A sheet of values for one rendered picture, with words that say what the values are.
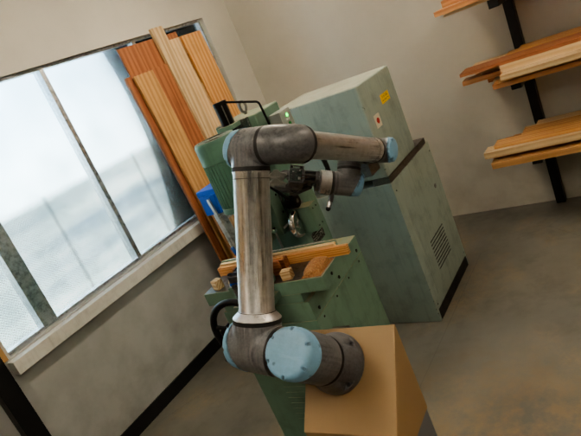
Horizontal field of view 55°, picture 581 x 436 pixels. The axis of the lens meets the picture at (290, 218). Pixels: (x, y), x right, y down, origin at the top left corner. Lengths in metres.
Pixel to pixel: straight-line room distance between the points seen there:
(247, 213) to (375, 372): 0.60
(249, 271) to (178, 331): 2.21
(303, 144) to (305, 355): 0.58
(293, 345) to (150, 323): 2.19
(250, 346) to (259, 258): 0.26
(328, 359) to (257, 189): 0.53
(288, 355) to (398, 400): 0.35
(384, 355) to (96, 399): 2.11
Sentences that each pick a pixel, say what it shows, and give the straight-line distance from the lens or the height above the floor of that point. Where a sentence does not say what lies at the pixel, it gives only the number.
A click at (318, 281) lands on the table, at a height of 0.88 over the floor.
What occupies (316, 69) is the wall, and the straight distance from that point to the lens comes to 4.59.
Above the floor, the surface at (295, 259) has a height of 0.92.
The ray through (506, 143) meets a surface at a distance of 3.82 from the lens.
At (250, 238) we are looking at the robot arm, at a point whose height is 1.27.
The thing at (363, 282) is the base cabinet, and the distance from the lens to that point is 2.66.
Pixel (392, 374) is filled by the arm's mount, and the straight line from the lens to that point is 1.70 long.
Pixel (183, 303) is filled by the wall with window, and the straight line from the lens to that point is 3.85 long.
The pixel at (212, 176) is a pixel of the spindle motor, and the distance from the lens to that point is 2.24.
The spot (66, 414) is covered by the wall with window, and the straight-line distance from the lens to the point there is 3.38.
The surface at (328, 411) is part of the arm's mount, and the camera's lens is 1.80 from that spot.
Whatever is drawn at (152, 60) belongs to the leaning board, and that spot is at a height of 1.97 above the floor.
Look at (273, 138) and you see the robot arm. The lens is 1.57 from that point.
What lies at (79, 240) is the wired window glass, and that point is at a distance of 3.50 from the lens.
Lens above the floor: 1.73
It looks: 16 degrees down
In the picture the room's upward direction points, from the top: 23 degrees counter-clockwise
